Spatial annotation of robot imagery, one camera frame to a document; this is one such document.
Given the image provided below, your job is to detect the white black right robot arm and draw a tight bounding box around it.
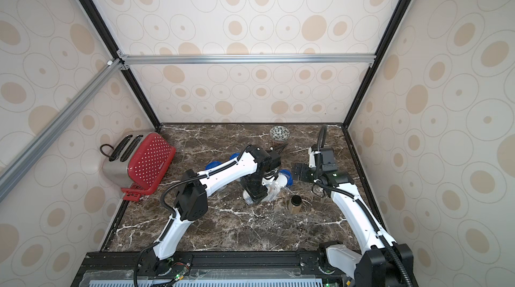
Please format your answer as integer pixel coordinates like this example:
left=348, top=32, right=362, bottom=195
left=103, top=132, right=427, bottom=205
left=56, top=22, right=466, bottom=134
left=292, top=125, right=418, bottom=286

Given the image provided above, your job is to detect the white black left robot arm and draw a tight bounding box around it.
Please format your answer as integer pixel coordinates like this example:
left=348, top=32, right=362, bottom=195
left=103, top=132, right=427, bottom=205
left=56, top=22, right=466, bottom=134
left=134, top=144, right=292, bottom=280

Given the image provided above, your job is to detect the red polka dot toaster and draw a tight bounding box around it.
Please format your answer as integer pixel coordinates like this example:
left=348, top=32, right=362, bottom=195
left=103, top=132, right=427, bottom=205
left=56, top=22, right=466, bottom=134
left=99, top=131, right=176, bottom=194

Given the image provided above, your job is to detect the red plastic rack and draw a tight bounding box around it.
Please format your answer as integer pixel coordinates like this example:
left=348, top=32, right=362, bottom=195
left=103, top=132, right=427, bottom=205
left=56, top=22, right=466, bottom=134
left=121, top=183, right=143, bottom=202

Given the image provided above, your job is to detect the silver aluminium crossbar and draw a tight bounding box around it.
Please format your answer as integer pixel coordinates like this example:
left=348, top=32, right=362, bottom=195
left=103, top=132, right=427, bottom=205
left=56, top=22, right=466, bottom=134
left=122, top=53, right=376, bottom=65

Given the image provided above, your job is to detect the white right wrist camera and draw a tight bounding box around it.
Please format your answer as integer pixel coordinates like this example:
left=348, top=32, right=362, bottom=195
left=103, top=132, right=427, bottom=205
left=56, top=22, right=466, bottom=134
left=308, top=147, right=319, bottom=169

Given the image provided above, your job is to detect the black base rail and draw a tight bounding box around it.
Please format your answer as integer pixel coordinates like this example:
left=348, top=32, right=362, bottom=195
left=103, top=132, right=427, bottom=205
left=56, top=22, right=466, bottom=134
left=72, top=249, right=417, bottom=287

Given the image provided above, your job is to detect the silver aluminium left rail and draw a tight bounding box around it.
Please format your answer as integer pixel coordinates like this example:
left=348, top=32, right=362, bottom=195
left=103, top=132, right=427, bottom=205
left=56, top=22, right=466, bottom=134
left=1, top=59, right=122, bottom=200

